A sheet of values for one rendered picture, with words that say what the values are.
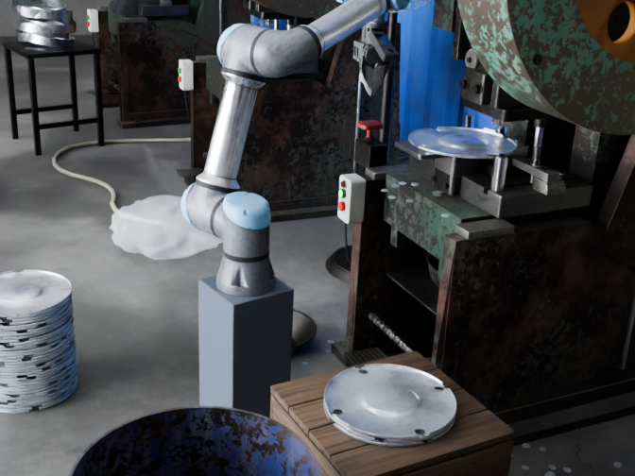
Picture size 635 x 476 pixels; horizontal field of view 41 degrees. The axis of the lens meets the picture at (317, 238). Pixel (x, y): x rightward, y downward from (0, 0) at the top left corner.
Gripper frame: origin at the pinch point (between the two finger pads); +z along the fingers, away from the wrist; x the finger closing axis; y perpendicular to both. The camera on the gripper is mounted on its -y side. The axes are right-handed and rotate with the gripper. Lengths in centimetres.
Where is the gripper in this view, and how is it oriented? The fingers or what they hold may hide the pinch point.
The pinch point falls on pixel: (372, 92)
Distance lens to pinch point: 256.5
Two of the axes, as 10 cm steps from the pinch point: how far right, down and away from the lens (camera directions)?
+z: -0.4, 9.2, 3.8
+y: -4.1, -3.6, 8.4
